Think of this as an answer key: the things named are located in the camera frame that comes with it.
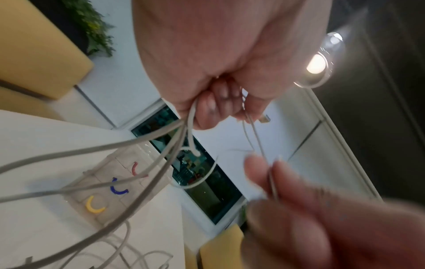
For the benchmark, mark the person's left hand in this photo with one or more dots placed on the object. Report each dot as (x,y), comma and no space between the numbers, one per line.
(225,47)

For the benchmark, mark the yellow bench backrest cushion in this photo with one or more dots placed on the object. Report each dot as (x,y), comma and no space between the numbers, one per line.
(33,47)

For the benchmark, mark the translucent plastic drawer box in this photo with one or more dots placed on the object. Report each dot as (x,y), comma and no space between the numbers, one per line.
(99,184)

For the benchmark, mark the yellow bench right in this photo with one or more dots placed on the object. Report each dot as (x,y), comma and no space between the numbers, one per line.
(219,249)

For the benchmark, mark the glass pendant lamp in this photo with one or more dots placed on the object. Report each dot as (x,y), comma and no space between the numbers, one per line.
(315,64)

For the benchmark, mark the person's right hand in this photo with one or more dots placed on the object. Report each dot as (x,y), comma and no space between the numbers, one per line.
(332,231)

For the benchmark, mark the white table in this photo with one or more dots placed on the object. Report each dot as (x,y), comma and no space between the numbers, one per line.
(40,136)

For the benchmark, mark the green plant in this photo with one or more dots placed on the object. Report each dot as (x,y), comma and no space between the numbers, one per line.
(93,26)

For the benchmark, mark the glass window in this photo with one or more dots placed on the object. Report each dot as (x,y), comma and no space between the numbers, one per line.
(219,194)

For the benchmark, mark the yellow bench seat cushion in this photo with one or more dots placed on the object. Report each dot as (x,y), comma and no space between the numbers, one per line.
(23,105)

